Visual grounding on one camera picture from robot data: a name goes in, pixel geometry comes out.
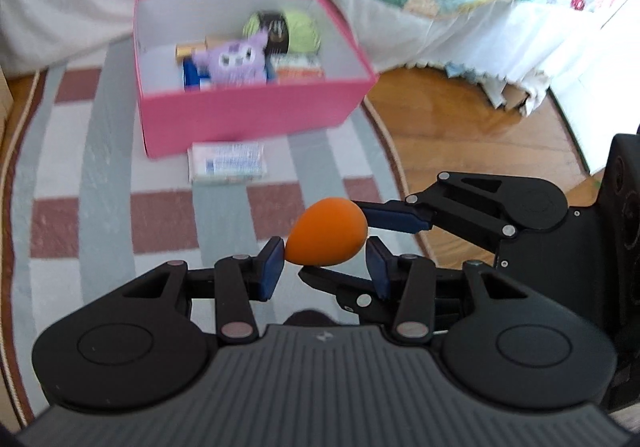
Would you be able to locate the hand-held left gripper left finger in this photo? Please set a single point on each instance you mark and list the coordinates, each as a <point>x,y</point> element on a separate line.
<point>272,267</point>

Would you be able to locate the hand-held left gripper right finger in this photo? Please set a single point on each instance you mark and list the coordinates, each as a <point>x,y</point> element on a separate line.
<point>377,267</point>

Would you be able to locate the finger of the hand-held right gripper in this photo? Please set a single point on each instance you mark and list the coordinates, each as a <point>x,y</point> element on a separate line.
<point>395,218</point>
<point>350,292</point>

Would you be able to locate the orange makeup sponge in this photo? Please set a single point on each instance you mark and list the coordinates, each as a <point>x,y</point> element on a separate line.
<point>327,232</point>

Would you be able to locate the pink cardboard box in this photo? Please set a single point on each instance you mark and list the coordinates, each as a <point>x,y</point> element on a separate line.
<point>240,117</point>

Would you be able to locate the clear floss pick box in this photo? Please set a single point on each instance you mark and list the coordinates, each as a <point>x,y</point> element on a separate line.
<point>297,67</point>

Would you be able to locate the green yarn ball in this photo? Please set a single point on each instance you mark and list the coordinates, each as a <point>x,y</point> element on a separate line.
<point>302,32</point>

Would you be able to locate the purple plush toy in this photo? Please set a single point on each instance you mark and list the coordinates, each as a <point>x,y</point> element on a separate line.
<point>235,62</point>

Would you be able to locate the blue wipes packet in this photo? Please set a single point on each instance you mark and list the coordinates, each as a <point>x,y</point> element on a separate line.
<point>192,74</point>

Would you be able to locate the foundation bottle with gold cap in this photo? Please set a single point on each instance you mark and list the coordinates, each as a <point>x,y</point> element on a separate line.
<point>190,49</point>

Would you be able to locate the white tissue packet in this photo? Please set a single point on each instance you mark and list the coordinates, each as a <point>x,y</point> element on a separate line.
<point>227,162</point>

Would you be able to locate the folded cardboard sheets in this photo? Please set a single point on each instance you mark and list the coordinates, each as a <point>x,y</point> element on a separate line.
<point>520,99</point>

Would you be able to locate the checked grey and brown rug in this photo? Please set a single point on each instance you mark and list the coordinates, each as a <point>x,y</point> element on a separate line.
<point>90,177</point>

